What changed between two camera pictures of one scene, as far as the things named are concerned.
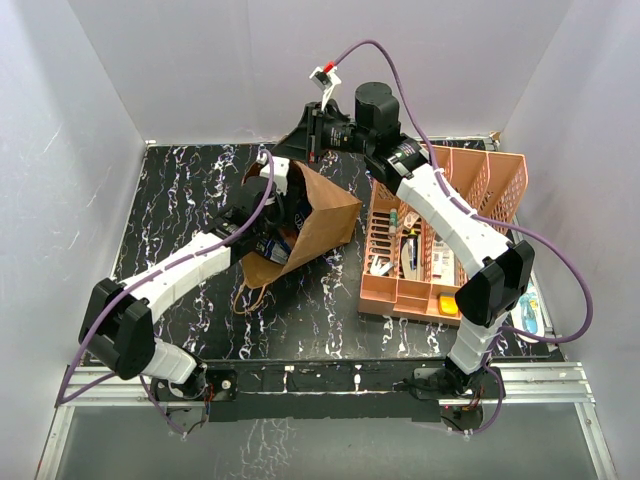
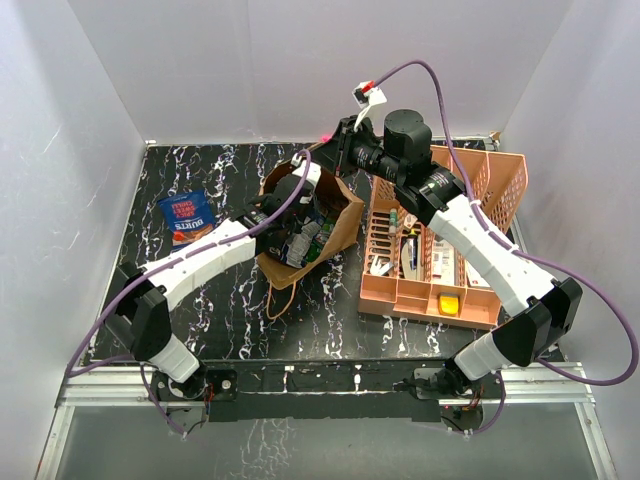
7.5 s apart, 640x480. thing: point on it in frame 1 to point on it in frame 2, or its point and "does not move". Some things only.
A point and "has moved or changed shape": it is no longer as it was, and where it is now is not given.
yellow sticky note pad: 448,305 does not move
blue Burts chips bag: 278,250 has moved or changed shape
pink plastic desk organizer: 409,272 does not move
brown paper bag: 319,218 has moved or changed shape
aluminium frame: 538,384 does not move
